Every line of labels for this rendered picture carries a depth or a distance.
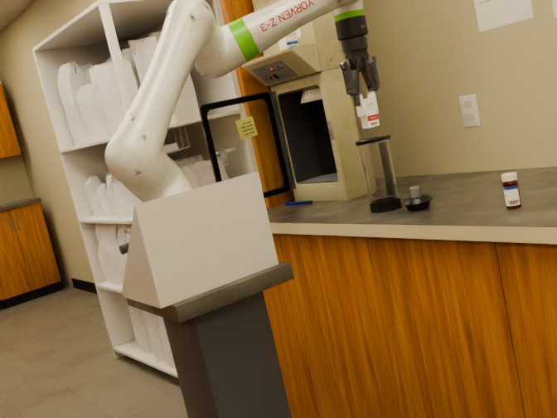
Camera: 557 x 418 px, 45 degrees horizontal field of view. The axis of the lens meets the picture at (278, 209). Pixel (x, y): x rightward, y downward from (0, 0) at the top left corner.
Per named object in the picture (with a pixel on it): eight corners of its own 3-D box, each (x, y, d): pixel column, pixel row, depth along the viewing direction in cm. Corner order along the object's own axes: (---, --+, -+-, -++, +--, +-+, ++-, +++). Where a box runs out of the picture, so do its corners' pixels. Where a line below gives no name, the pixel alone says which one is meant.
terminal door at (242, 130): (291, 190, 265) (269, 90, 259) (223, 210, 251) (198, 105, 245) (290, 190, 265) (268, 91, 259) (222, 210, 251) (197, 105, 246)
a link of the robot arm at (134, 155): (85, 163, 156) (167, -18, 172) (119, 192, 170) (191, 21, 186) (132, 172, 151) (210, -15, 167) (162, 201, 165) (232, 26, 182)
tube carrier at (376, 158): (385, 201, 215) (372, 136, 212) (410, 201, 206) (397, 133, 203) (361, 210, 209) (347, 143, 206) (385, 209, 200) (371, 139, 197)
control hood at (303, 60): (269, 85, 261) (263, 60, 259) (322, 70, 234) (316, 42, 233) (245, 90, 254) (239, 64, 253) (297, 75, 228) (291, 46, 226)
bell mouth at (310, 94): (326, 98, 265) (322, 84, 264) (355, 91, 251) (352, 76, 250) (291, 105, 255) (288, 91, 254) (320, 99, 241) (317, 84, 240)
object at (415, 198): (417, 204, 203) (413, 183, 202) (440, 204, 196) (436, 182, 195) (396, 212, 198) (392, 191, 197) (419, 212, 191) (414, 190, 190)
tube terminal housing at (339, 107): (340, 187, 281) (302, 2, 270) (395, 184, 255) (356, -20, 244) (294, 201, 267) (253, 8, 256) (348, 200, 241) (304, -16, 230)
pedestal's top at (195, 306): (179, 323, 147) (175, 306, 147) (128, 305, 174) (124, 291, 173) (294, 278, 164) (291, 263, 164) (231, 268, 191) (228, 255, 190)
